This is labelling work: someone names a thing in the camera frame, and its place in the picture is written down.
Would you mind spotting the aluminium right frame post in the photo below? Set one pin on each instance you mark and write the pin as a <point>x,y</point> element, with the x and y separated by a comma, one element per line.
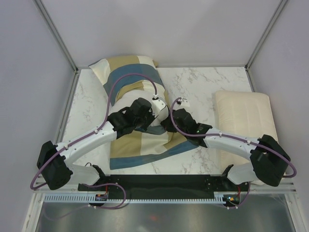
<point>270,25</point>

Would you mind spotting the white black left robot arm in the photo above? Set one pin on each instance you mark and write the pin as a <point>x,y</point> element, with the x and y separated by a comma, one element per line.
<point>55,162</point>

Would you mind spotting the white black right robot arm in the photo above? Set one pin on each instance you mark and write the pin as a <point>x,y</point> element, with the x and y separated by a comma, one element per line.
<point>266,160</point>

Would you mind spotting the white slotted cable duct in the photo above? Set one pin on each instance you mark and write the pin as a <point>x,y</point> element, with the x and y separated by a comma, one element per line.
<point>95,198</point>

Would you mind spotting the aluminium extrusion rail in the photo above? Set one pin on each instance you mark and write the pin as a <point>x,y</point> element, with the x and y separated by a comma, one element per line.
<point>286,186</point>

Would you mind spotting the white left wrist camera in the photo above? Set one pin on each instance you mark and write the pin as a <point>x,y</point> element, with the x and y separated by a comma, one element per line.
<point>159,108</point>

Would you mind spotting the white pillow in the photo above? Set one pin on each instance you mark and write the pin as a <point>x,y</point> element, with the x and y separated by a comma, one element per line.
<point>123,103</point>

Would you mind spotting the aluminium frame post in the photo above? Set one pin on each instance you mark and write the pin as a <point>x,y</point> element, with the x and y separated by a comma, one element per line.
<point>55,33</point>
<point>270,25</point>

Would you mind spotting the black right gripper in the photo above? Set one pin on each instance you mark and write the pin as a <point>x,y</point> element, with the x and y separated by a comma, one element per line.
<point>166,124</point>

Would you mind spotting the aluminium left frame post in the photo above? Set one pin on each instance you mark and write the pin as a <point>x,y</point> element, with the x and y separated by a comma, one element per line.
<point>55,33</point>

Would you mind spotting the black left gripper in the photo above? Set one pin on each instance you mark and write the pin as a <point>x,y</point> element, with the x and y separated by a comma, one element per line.
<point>151,118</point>

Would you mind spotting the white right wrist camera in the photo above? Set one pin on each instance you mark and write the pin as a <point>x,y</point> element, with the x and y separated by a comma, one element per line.
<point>182,103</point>

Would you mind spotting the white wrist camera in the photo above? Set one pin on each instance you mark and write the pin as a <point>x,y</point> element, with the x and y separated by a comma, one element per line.
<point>159,108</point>
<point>182,103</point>

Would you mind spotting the blue beige checkered pillowcase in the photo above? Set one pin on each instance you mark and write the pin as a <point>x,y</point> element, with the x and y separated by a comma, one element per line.
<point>131,83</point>

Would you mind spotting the cream pillow with bear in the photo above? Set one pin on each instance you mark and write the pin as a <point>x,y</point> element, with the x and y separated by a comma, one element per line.
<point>246,114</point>

